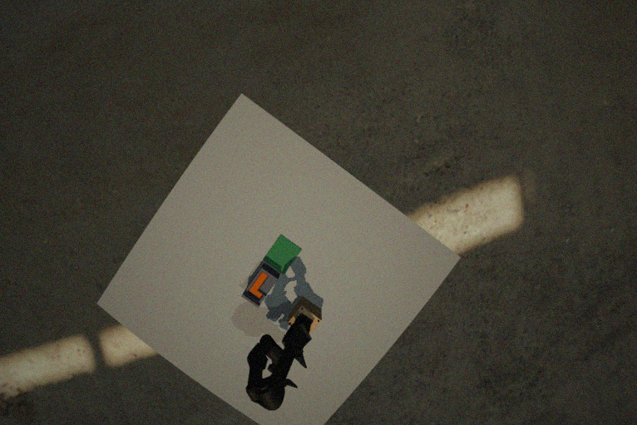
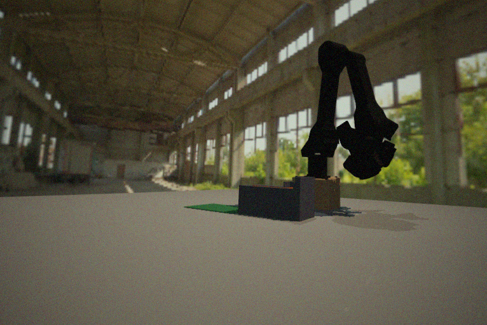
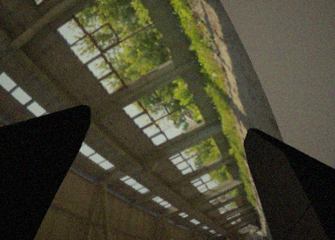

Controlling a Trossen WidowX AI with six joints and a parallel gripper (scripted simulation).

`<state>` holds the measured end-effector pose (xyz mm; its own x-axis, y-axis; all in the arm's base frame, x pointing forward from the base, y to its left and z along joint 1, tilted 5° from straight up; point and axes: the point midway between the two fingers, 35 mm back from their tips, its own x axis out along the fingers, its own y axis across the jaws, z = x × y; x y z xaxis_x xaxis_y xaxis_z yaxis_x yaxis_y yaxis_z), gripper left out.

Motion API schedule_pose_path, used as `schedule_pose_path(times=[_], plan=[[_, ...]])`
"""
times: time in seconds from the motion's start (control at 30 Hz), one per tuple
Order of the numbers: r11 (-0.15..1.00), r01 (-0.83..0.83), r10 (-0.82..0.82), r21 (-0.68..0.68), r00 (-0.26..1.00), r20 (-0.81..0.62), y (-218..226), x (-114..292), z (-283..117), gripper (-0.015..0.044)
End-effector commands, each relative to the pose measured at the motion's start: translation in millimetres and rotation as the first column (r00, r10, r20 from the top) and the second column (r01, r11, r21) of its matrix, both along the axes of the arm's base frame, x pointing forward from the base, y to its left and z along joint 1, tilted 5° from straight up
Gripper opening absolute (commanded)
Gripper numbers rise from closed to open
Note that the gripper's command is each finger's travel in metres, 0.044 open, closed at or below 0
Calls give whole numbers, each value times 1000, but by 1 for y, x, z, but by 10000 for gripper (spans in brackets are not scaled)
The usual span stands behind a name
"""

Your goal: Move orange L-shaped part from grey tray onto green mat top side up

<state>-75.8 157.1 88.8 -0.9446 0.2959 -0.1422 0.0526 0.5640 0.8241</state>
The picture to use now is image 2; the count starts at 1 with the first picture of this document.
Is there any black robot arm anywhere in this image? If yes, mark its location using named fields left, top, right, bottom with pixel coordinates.
left=301, top=41, right=397, bottom=179

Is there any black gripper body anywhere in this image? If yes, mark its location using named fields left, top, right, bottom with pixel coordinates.
left=343, top=118, right=399, bottom=177

